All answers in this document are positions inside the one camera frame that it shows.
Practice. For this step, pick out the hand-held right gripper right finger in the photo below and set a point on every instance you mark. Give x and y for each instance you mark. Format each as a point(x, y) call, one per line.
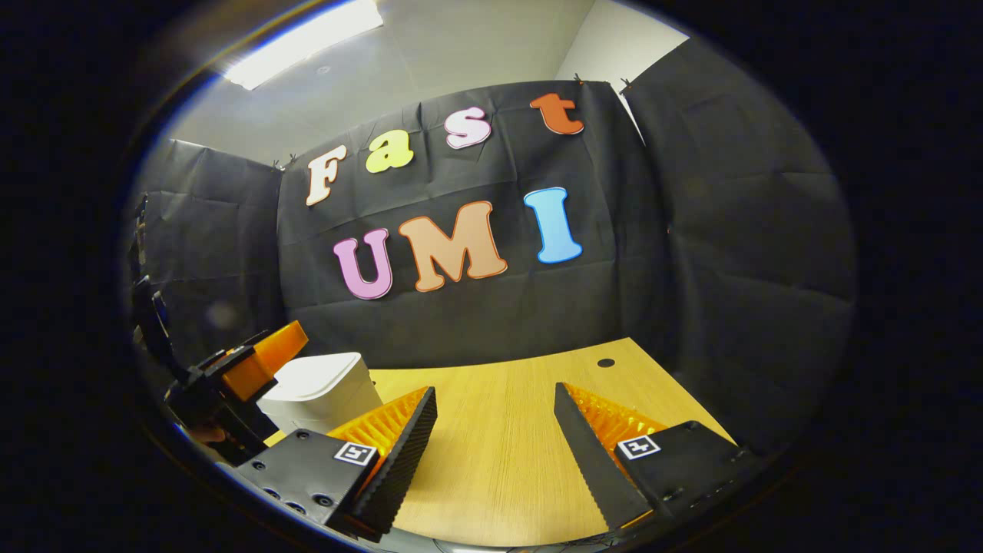
point(591, 461)

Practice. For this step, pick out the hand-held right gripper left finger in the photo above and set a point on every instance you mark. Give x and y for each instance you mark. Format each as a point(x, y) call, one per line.
point(403, 461)

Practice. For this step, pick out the ceiling light panel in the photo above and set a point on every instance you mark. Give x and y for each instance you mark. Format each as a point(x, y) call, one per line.
point(303, 42)

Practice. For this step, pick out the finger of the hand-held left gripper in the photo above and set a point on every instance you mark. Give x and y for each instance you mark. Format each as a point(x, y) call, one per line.
point(265, 361)

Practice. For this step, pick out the white desktop garbage bin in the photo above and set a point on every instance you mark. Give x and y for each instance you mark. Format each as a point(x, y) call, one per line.
point(322, 384)

